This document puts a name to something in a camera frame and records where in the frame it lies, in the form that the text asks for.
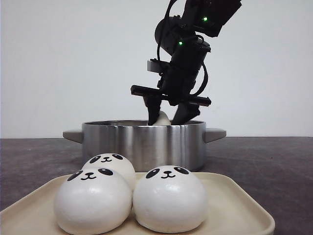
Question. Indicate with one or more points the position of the stainless steel steamer pot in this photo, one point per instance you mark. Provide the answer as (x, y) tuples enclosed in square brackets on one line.
[(147, 146)]

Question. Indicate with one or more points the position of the panda bun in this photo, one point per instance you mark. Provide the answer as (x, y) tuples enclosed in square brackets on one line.
[(162, 119), (92, 201), (170, 199), (115, 162)]

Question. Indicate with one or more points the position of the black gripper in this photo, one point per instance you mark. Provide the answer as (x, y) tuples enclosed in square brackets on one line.
[(175, 85)]

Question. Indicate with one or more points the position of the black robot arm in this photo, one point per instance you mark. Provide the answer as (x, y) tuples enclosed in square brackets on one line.
[(181, 37)]

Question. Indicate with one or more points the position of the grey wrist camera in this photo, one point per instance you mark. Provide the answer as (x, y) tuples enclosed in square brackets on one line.
[(158, 66)]

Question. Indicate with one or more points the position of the cream square plastic tray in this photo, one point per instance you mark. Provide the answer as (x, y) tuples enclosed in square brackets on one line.
[(231, 211)]

